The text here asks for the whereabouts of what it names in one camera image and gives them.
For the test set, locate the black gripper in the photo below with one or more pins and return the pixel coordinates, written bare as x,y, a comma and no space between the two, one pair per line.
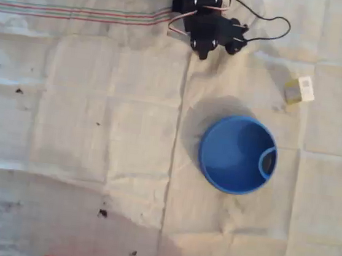
202,46

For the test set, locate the white cloth with stripes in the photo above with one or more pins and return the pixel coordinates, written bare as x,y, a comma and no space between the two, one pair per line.
95,141

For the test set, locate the dark debris speck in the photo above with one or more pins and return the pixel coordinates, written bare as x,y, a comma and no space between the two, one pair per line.
103,213
98,123
18,90

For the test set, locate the blue plastic bowl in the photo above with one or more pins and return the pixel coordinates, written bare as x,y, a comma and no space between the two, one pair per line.
232,159

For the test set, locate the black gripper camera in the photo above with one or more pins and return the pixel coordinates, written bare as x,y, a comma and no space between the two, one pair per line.
236,39

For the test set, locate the small yellow white block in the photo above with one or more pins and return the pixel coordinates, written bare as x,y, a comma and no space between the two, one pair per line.
300,90

